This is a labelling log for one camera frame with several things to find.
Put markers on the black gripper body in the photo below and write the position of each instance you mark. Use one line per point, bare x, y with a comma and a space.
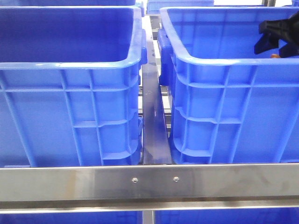
293, 32

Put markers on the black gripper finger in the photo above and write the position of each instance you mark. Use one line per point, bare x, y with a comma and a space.
272, 32
289, 50

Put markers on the red yellow button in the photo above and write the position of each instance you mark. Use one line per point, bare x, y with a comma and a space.
275, 56

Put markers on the blue plastic crate right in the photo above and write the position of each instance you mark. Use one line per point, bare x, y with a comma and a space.
229, 105

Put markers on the blue plastic crate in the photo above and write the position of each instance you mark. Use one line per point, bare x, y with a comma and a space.
229, 105
69, 83

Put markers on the blue crate rear right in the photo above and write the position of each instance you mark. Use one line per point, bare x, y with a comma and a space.
154, 6

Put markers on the steel divider bar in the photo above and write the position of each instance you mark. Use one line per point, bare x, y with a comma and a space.
156, 148

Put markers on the blue crate lower right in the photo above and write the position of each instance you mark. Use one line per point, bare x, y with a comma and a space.
229, 216

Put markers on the blue plastic crate left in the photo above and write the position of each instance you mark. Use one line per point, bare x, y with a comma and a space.
69, 83

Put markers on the blue crate lower left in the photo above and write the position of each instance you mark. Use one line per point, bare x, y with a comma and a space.
120, 217

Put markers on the blue crate rear left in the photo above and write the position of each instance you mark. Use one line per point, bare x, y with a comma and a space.
137, 3

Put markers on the right rail screw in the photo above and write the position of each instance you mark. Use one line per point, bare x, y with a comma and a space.
175, 179

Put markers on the stainless steel front rail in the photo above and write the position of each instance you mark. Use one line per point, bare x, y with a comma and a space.
110, 188

